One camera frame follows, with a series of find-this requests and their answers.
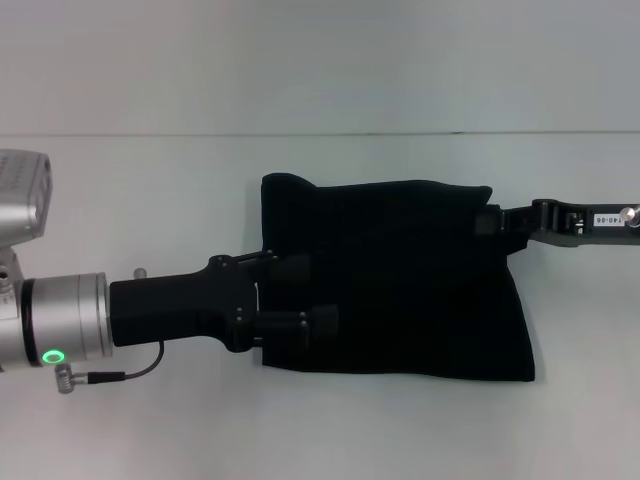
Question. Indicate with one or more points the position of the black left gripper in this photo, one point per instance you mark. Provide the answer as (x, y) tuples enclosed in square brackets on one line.
[(180, 310)]

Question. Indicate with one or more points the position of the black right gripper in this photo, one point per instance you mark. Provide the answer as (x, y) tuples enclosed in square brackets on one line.
[(565, 225)]

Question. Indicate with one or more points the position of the black shirt with FREE print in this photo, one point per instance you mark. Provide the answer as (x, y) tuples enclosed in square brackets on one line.
[(400, 280)]

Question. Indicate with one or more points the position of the white number label sticker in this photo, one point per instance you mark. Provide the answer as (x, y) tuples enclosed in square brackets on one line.
[(604, 220)]

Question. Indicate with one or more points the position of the small silver stud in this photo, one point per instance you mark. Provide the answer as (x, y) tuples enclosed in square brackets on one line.
[(140, 273)]

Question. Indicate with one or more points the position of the silver camera mount bracket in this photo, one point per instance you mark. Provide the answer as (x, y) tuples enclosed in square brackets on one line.
[(10, 280)]

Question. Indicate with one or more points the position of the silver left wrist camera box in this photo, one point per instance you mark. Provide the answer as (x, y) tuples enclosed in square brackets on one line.
[(22, 200)]

